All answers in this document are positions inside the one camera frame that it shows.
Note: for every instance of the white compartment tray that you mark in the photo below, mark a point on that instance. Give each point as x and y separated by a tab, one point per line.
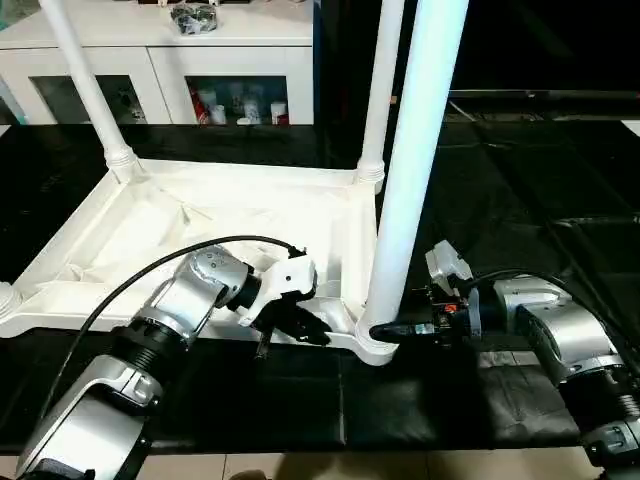
200	210

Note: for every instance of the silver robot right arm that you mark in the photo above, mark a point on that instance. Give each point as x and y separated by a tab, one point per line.
560	330

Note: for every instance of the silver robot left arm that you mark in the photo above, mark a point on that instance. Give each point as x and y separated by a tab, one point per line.
180	295

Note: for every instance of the black work mat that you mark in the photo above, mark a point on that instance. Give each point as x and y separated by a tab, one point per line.
530	220

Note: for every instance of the small red bottle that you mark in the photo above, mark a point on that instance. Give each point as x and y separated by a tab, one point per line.
200	102

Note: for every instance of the long black bar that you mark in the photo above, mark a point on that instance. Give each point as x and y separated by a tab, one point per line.
550	97

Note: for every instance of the white glass-door cabinet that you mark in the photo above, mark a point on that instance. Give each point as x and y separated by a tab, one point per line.
150	60

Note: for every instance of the silver crumpled object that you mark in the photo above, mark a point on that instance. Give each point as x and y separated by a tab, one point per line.
195	16

